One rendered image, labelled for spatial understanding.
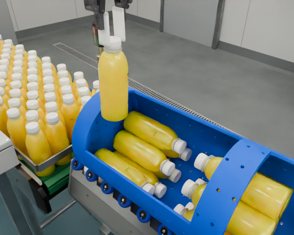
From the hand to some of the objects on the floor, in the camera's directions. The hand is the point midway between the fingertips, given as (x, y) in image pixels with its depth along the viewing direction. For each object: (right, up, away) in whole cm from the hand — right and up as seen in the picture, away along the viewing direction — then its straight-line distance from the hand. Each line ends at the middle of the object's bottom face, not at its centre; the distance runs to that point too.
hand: (111, 27), depth 58 cm
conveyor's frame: (-74, -77, +141) cm, 177 cm away
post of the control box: (-44, -114, +88) cm, 151 cm away
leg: (-8, -115, +87) cm, 144 cm away
